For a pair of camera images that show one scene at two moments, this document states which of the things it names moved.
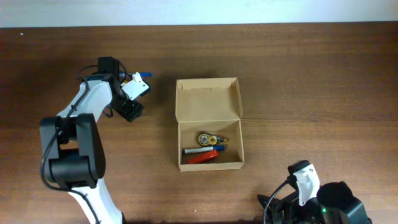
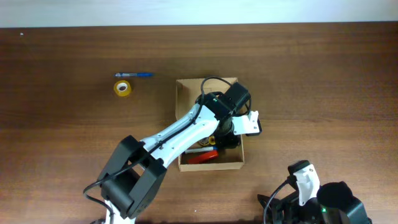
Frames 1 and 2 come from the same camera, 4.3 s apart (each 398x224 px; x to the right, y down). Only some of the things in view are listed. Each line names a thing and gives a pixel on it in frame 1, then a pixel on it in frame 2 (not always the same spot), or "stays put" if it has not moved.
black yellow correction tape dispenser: x=205 y=139 stays put
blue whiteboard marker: x=203 y=149 stays put
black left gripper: x=131 y=110 to x=229 y=137
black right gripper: x=277 y=208 stays put
